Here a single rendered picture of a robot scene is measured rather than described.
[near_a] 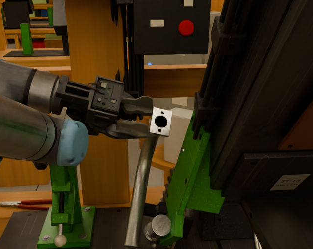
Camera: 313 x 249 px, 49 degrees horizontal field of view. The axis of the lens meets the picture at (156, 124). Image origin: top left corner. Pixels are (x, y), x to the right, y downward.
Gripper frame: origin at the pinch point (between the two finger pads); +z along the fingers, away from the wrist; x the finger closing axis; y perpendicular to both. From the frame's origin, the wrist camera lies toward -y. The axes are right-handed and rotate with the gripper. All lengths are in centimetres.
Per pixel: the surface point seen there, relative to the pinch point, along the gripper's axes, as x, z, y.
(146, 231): -20.2, 3.0, -6.9
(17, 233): -23.4, -24.4, -36.8
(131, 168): 54, 28, -231
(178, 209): -16.2, 6.2, 2.1
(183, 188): -12.7, 6.1, 3.9
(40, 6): 415, -169, -526
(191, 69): 28.1, 11.1, -19.5
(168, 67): 27.4, 4.6, -20.9
